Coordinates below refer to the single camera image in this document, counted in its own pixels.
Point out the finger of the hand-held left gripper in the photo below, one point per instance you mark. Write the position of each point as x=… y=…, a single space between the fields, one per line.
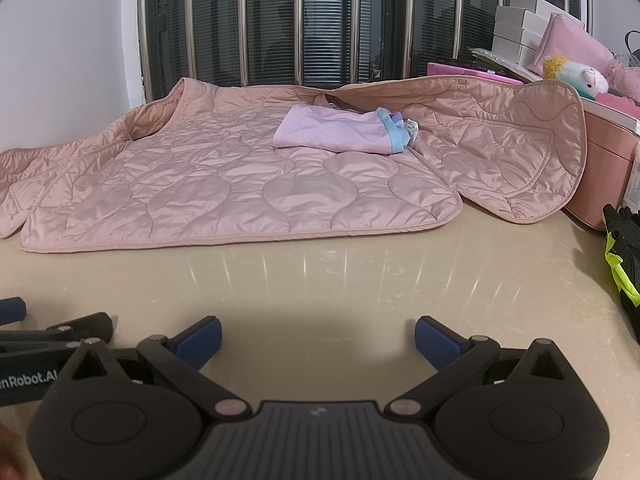
x=12 y=310
x=75 y=327

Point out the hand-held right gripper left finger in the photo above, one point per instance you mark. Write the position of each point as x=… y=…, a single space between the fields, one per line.
x=200 y=342

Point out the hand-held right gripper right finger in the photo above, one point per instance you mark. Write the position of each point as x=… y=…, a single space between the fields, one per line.
x=440 y=342

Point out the pink and blue mesh garment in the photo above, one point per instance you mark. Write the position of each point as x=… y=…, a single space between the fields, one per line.
x=325 y=130

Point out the pink quilted jacket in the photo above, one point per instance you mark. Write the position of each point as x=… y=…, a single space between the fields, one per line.
x=200 y=185

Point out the black and neon yellow gloves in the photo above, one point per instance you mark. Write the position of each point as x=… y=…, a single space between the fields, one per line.
x=622 y=240

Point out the pink storage box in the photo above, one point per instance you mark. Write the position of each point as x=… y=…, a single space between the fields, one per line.
x=600 y=175

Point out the pink flat box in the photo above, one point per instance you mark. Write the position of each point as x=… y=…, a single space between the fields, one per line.
x=460 y=71

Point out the dark patterned booklets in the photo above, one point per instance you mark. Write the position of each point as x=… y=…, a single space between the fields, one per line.
x=500 y=60

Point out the white and blue plush toy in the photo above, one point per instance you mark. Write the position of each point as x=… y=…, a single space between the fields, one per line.
x=580 y=77

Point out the stack of white boxes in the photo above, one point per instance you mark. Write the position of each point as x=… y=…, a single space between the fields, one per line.
x=515 y=30

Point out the steel window guard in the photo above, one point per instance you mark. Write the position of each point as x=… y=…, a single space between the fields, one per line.
x=298 y=35

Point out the pink fluffy toy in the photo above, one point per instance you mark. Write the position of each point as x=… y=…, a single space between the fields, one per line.
x=625 y=77

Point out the pink zip pouch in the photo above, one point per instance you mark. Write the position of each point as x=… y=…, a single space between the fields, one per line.
x=575 y=45

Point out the dark window with blinds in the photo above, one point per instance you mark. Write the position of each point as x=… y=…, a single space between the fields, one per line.
x=272 y=20

